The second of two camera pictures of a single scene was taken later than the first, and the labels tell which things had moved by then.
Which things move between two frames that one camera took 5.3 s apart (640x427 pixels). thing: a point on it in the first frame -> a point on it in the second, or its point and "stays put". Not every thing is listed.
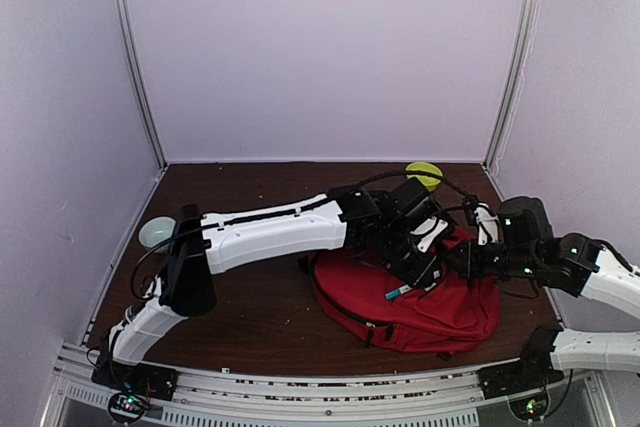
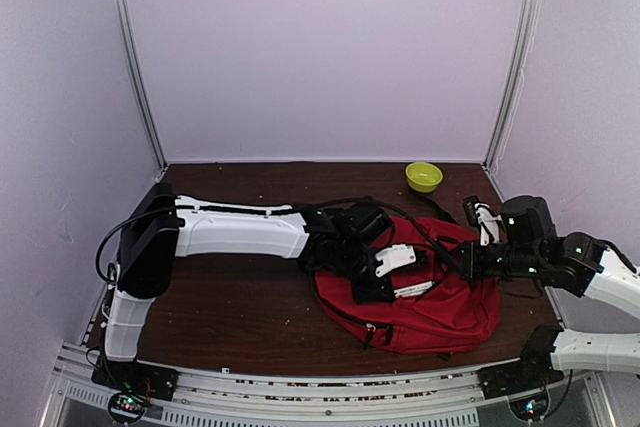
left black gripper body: (397, 261) -> (349, 264)
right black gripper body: (515, 263) stays put
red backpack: (455, 315) stays put
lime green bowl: (430, 183) stays put
